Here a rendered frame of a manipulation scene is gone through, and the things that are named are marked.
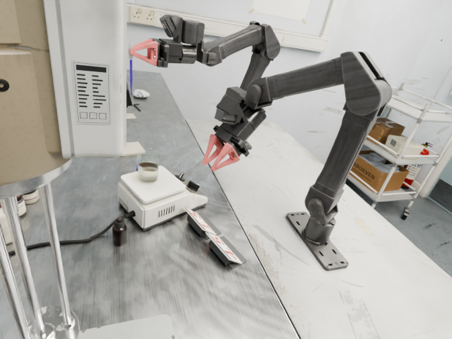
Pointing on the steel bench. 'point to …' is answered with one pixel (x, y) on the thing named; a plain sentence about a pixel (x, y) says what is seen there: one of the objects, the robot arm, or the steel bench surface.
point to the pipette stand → (131, 143)
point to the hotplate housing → (194, 200)
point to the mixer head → (60, 87)
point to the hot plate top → (163, 187)
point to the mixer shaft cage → (64, 329)
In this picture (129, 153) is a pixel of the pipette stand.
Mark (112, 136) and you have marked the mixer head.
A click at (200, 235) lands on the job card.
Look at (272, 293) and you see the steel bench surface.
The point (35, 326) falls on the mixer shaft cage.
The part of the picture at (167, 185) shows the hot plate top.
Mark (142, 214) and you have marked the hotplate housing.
